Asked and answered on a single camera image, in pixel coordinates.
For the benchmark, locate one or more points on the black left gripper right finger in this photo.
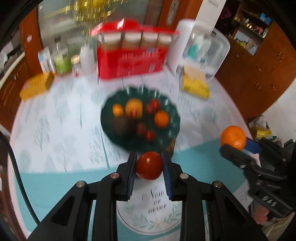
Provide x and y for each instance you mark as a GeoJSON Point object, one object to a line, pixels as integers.
{"type": "Point", "coordinates": [209, 211]}

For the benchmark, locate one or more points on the white squeeze bottle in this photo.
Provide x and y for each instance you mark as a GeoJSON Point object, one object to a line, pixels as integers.
{"type": "Point", "coordinates": [87, 59]}

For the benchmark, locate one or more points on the yellow tissue pack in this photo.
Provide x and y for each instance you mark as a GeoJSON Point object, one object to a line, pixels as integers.
{"type": "Point", "coordinates": [193, 81]}

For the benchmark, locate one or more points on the tree pattern tablecloth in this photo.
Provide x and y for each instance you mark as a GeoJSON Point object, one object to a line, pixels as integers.
{"type": "Point", "coordinates": [82, 128]}

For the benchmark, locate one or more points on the green label glass bottle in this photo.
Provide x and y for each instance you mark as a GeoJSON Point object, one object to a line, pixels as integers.
{"type": "Point", "coordinates": [61, 57]}

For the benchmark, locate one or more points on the red cherry tomato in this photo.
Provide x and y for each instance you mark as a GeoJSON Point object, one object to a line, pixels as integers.
{"type": "Point", "coordinates": [152, 107]}
{"type": "Point", "coordinates": [150, 136]}
{"type": "Point", "coordinates": [149, 166]}

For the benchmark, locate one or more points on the dark green scalloped plate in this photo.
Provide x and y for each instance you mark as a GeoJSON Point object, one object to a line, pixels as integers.
{"type": "Point", "coordinates": [136, 143]}

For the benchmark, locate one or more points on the small orange kumquat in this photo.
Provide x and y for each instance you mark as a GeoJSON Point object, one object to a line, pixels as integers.
{"type": "Point", "coordinates": [118, 110]}

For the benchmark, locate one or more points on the red paper cup package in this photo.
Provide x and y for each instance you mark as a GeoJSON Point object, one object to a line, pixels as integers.
{"type": "Point", "coordinates": [127, 48]}

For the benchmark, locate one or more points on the large yellow orange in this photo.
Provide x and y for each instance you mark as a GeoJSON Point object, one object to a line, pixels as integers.
{"type": "Point", "coordinates": [134, 108]}

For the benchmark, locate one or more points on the white blue carton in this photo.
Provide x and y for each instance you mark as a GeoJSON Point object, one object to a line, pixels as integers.
{"type": "Point", "coordinates": [46, 61]}

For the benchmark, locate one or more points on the dark brown avocado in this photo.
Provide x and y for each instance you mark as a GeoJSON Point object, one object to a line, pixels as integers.
{"type": "Point", "coordinates": [124, 126]}

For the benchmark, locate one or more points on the overripe brown banana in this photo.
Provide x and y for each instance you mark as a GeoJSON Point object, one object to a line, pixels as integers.
{"type": "Point", "coordinates": [171, 147]}

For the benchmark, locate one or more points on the yellow cardboard box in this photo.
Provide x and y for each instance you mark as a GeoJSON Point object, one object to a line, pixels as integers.
{"type": "Point", "coordinates": [36, 85]}

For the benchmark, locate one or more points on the orange mandarin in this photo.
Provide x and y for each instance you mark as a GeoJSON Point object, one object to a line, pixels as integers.
{"type": "Point", "coordinates": [161, 119]}
{"type": "Point", "coordinates": [233, 136]}

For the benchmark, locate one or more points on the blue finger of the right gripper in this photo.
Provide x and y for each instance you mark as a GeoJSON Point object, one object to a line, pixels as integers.
{"type": "Point", "coordinates": [252, 146]}

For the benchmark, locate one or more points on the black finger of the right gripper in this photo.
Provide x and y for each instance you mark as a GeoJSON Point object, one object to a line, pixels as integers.
{"type": "Point", "coordinates": [238, 158]}

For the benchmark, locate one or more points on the white floral plate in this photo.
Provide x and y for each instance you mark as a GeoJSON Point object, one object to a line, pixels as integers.
{"type": "Point", "coordinates": [149, 210]}

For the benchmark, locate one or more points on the red lychee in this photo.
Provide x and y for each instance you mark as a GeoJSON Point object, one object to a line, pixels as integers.
{"type": "Point", "coordinates": [141, 129]}

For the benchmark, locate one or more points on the small glass jar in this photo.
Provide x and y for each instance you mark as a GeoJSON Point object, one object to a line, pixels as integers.
{"type": "Point", "coordinates": [76, 65]}

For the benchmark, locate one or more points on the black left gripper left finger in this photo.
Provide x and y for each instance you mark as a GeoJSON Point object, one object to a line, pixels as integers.
{"type": "Point", "coordinates": [89, 205]}

